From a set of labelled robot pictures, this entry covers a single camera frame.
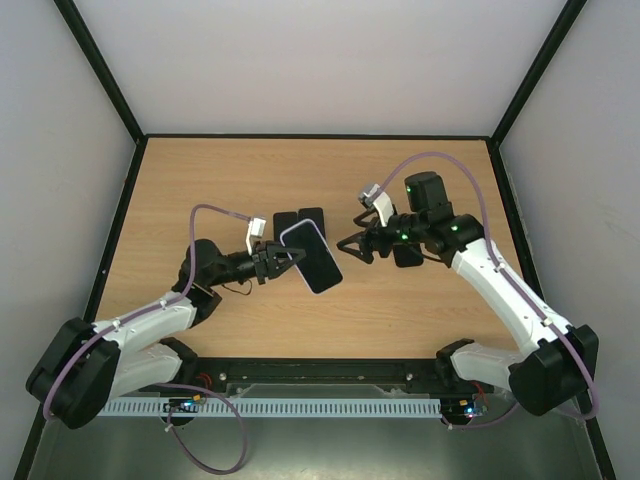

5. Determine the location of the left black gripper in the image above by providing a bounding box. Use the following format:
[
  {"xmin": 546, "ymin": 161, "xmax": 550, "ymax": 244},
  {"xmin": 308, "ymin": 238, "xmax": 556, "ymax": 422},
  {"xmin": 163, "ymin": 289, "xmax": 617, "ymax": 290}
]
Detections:
[{"xmin": 207, "ymin": 240, "xmax": 305, "ymax": 287}]

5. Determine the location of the black phone case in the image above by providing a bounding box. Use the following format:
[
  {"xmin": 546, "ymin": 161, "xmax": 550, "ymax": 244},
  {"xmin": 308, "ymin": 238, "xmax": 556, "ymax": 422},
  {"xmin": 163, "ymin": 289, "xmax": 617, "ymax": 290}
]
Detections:
[{"xmin": 392, "ymin": 244, "xmax": 424, "ymax": 268}]

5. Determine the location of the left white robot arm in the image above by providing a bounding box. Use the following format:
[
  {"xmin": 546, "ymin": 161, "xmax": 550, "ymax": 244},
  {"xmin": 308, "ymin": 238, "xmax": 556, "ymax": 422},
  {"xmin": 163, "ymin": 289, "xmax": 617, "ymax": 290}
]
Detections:
[{"xmin": 26, "ymin": 239, "xmax": 306, "ymax": 429}]

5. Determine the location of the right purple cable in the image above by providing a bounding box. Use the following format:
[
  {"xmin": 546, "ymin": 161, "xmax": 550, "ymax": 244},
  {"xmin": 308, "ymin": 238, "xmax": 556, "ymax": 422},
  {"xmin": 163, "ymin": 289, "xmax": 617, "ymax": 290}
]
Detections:
[{"xmin": 372, "ymin": 151, "xmax": 600, "ymax": 432}]

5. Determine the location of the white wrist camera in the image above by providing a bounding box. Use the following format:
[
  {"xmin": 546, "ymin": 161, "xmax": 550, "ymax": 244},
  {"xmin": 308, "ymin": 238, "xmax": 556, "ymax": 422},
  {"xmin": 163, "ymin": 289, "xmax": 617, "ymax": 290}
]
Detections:
[
  {"xmin": 358, "ymin": 183, "xmax": 395, "ymax": 227},
  {"xmin": 245, "ymin": 216, "xmax": 267, "ymax": 255}
]

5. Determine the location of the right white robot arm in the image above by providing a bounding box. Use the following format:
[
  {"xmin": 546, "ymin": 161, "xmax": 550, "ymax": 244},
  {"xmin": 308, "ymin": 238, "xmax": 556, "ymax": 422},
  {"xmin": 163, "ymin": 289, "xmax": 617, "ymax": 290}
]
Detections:
[{"xmin": 337, "ymin": 171, "xmax": 598, "ymax": 416}]

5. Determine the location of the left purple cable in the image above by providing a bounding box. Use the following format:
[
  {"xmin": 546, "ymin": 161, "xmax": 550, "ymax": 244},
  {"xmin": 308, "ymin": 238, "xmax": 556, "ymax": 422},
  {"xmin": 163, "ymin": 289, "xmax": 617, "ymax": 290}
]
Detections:
[{"xmin": 42, "ymin": 203, "xmax": 256, "ymax": 474}]

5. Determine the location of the grey slotted cable duct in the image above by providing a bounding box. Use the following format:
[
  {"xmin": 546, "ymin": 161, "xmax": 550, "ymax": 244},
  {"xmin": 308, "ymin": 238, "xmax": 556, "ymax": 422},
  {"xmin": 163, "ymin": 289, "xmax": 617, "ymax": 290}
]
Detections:
[{"xmin": 99, "ymin": 397, "xmax": 441, "ymax": 419}]

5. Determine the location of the black metal frame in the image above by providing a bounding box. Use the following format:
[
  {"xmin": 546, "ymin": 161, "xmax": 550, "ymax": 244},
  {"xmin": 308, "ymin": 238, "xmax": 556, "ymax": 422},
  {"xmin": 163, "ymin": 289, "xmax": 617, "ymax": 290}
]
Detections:
[{"xmin": 12, "ymin": 0, "xmax": 617, "ymax": 480}]

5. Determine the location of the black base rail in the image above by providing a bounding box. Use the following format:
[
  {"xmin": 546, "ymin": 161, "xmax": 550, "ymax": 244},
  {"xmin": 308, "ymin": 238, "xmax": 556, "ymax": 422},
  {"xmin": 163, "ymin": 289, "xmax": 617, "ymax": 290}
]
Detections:
[{"xmin": 139, "ymin": 357, "xmax": 496, "ymax": 401}]

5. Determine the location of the purple cable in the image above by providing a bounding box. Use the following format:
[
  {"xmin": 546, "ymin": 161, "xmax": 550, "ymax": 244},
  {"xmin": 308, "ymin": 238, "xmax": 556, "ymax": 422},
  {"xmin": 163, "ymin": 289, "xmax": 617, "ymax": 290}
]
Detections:
[
  {"xmin": 42, "ymin": 203, "xmax": 256, "ymax": 474},
  {"xmin": 372, "ymin": 151, "xmax": 600, "ymax": 432}
]

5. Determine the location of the black bare phone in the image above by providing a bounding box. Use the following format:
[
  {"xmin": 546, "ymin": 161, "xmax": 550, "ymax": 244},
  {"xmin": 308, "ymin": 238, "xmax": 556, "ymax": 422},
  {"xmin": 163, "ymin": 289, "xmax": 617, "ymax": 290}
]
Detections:
[{"xmin": 272, "ymin": 211, "xmax": 298, "ymax": 241}]

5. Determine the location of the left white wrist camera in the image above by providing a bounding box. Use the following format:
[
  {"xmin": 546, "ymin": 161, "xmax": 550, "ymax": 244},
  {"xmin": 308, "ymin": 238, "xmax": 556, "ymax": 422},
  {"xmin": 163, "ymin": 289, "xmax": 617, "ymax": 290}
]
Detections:
[{"xmin": 245, "ymin": 216, "xmax": 267, "ymax": 255}]

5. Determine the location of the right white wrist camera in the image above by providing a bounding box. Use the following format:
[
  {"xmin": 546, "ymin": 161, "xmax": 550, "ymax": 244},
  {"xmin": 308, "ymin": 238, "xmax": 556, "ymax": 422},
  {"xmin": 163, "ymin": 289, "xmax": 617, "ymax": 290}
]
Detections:
[{"xmin": 358, "ymin": 183, "xmax": 395, "ymax": 227}]

